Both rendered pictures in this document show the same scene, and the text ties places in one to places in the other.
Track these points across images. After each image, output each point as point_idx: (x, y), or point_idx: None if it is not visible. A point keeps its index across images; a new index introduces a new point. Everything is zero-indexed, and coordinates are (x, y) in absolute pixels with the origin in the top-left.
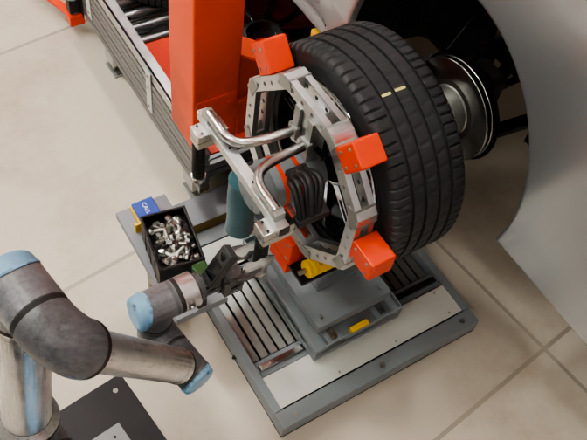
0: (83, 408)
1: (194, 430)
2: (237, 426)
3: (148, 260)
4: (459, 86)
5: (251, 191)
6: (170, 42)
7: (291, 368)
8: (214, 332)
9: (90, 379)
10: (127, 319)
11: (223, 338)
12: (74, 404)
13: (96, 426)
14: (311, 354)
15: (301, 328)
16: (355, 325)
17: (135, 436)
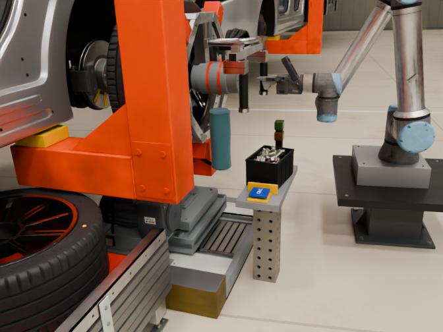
0: (369, 197)
1: (306, 232)
2: (283, 224)
3: (285, 183)
4: (101, 53)
5: (255, 47)
6: (171, 104)
7: (238, 211)
8: (251, 255)
9: (345, 275)
10: (295, 286)
11: (251, 247)
12: (373, 199)
13: (367, 191)
14: (225, 204)
15: (220, 201)
16: None
17: (349, 182)
